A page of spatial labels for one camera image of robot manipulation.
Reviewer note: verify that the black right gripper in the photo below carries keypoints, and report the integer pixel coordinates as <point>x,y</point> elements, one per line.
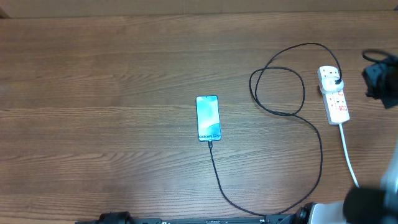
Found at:
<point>368,76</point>

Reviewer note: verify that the Galaxy smartphone blue screen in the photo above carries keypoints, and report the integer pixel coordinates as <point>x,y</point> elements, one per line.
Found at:
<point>208,118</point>

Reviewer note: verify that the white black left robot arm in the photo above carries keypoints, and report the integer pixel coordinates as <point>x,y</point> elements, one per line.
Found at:
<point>116,218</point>

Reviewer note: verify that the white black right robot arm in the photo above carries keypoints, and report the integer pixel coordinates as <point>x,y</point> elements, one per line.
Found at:
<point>361,204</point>

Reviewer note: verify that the white charger plug adapter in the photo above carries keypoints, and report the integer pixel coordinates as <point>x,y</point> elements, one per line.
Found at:
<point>329,85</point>

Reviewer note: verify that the white power strip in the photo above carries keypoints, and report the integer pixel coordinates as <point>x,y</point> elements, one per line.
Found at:
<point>335,103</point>

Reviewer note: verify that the brown cardboard backdrop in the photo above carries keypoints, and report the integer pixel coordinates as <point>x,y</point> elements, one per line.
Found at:
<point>86,8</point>

